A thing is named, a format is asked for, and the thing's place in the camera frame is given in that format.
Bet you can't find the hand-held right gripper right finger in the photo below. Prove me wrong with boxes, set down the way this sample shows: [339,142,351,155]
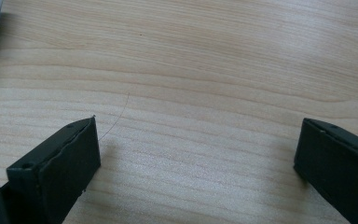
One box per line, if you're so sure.
[293,118,358,224]

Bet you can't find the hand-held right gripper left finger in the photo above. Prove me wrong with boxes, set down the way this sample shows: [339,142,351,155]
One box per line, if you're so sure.
[0,115,102,224]

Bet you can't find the thin dark hair strand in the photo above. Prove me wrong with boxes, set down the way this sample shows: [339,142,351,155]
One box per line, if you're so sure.
[98,91,131,143]

